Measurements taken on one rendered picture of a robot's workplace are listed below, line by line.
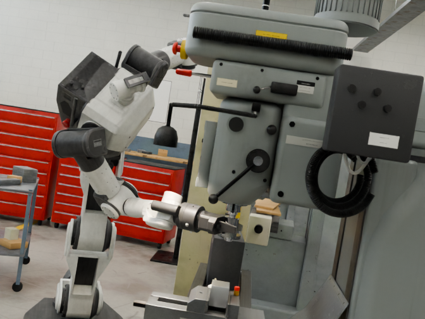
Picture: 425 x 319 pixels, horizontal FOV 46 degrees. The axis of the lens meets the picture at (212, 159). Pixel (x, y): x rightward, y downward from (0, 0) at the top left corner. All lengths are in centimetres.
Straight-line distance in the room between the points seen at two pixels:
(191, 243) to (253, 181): 195
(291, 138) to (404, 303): 55
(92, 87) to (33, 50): 990
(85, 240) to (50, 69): 951
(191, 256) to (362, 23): 224
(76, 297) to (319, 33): 149
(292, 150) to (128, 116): 62
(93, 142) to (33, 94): 992
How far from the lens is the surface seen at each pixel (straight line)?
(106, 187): 183
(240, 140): 150
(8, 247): 454
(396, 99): 128
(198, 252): 342
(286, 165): 148
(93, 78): 187
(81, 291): 232
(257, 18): 151
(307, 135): 149
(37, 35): 1174
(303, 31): 150
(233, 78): 149
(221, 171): 151
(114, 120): 178
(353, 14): 157
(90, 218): 215
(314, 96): 149
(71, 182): 661
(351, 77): 126
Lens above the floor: 152
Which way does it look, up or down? 3 degrees down
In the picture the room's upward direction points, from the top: 9 degrees clockwise
